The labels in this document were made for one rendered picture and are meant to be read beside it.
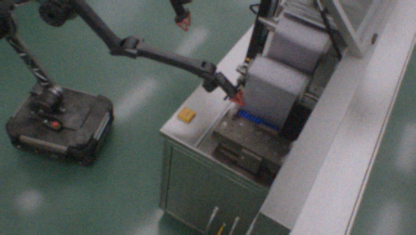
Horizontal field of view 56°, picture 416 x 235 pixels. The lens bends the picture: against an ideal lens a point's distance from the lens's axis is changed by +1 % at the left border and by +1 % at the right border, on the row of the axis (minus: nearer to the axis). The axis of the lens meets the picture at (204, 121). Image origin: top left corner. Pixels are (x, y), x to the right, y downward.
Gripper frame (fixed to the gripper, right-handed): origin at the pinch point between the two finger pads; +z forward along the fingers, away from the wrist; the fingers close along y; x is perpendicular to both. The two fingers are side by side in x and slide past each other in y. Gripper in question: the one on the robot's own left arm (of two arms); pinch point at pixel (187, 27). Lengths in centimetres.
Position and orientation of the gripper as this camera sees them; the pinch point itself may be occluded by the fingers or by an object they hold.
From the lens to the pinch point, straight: 232.9
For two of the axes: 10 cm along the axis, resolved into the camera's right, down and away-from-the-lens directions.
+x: -9.0, 1.0, 4.2
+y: 2.2, -7.3, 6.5
